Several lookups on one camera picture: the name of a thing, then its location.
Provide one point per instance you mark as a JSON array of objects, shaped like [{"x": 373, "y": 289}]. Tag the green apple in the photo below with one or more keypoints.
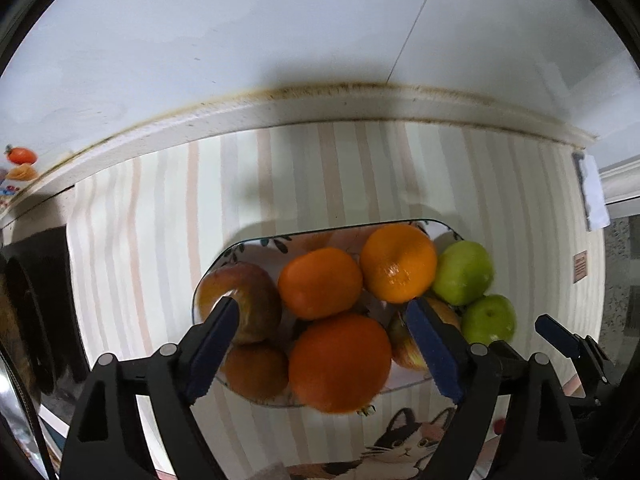
[
  {"x": 462, "y": 272},
  {"x": 488, "y": 317}
]

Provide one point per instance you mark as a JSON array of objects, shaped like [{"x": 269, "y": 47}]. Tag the small orange mandarin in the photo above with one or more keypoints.
[
  {"x": 398, "y": 262},
  {"x": 320, "y": 282}
]

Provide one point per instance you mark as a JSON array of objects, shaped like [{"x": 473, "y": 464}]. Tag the black gas stove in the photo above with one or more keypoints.
[{"x": 40, "y": 300}]

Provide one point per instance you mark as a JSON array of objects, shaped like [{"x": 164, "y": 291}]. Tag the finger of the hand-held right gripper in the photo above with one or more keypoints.
[{"x": 552, "y": 329}]

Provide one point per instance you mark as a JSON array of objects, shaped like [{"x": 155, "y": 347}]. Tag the frosted glass door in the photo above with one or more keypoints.
[{"x": 622, "y": 260}]

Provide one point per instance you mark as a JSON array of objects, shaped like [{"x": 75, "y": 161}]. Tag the striped cat print mat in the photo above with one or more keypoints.
[{"x": 150, "y": 220}]

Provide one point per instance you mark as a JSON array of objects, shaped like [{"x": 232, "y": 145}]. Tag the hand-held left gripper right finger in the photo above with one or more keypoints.
[{"x": 432, "y": 350}]

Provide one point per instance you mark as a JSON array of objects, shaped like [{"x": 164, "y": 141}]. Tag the dark brown round fruit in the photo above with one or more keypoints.
[{"x": 257, "y": 370}]

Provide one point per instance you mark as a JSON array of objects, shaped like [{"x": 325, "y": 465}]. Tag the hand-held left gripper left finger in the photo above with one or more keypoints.
[{"x": 215, "y": 345}]

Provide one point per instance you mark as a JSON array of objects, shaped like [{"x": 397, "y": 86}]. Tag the red apple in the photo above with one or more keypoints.
[
  {"x": 250, "y": 295},
  {"x": 407, "y": 345}
]

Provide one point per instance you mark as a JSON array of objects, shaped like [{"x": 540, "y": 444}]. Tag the gold ingot wall sticker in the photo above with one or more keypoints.
[{"x": 22, "y": 174}]

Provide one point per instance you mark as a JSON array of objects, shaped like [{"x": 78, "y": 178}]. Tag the persimmon wall sticker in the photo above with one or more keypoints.
[{"x": 21, "y": 155}]

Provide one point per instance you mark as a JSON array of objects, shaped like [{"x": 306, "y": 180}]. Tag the white folded cloth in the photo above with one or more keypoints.
[{"x": 594, "y": 195}]

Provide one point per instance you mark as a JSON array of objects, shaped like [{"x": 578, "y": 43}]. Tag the oval floral ceramic plate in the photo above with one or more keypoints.
[{"x": 295, "y": 260}]

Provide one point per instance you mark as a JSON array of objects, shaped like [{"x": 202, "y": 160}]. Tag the red cherry tomato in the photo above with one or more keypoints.
[{"x": 498, "y": 426}]

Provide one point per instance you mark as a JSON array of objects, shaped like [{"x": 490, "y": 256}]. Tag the large orange with stem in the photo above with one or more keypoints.
[{"x": 340, "y": 362}]

